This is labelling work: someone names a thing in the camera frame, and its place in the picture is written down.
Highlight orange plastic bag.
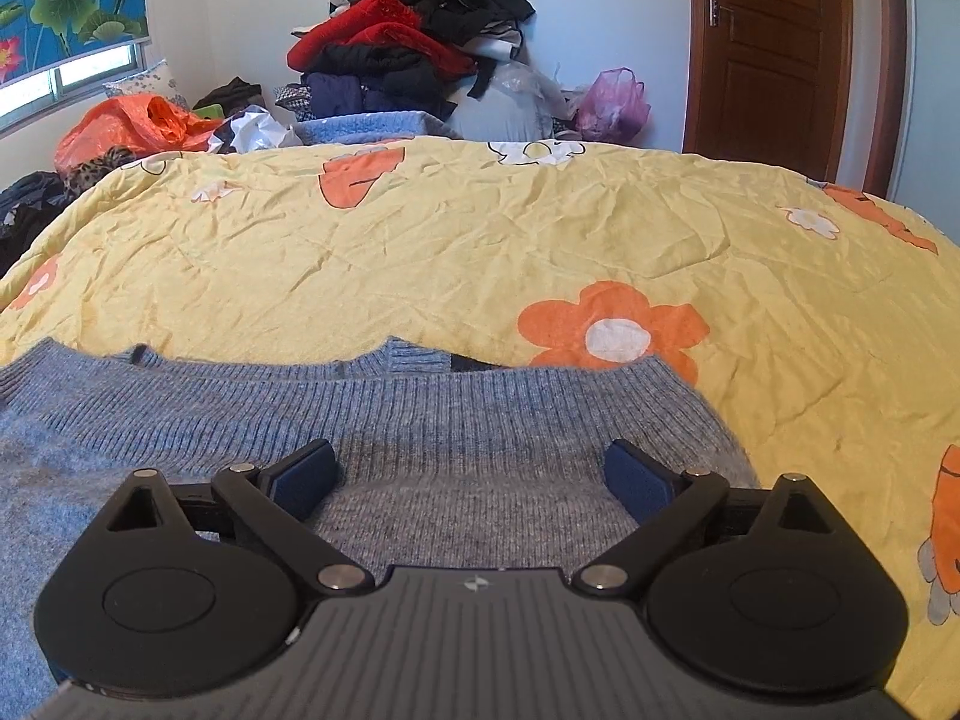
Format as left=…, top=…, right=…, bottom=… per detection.
left=54, top=95, right=227, bottom=175

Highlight clear plastic bag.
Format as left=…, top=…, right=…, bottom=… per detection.
left=456, top=58, right=587, bottom=143

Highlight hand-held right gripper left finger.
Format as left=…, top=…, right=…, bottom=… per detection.
left=105, top=439, right=376, bottom=601

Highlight light blue fleece blanket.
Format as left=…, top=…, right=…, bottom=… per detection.
left=295, top=110, right=460, bottom=146

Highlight floral pillow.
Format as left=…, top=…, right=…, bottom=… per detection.
left=103, top=58, right=190, bottom=111

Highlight window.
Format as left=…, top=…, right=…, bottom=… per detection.
left=0, top=41, right=149, bottom=137

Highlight pink plastic bag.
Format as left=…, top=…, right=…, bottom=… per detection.
left=574, top=67, right=652, bottom=146

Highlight black padded garment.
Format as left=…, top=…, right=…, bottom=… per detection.
left=315, top=43, right=481, bottom=121

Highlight wooden door frame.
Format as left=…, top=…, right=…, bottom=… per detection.
left=849, top=0, right=910, bottom=200

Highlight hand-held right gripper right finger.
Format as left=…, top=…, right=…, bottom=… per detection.
left=572, top=439, right=841, bottom=601

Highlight lotus print window blind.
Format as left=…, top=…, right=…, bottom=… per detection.
left=0, top=0, right=149, bottom=87

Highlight grey knit sweater navy sleeves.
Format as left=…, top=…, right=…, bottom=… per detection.
left=0, top=337, right=763, bottom=695

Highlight navy garment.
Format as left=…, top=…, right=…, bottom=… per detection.
left=301, top=73, right=370, bottom=122

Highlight yellow floral blanket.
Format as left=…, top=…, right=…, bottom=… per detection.
left=0, top=139, right=960, bottom=695

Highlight red garment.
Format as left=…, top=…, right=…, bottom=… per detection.
left=286, top=0, right=482, bottom=77

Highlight dark olive cloth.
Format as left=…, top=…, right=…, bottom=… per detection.
left=193, top=76, right=265, bottom=113

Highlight leopard print cloth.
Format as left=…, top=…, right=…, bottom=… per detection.
left=63, top=146, right=142, bottom=194

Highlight white plastic bag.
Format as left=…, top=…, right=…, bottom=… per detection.
left=208, top=105, right=302, bottom=156

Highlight brown wooden door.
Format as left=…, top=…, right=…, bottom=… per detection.
left=681, top=0, right=856, bottom=182

